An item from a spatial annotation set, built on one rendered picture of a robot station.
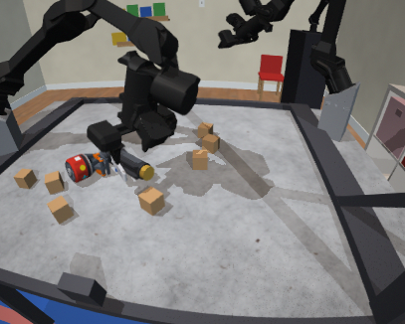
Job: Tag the small tan block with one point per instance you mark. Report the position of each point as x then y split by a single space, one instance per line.
61 209
204 129
200 160
54 182
151 200
25 178
211 143

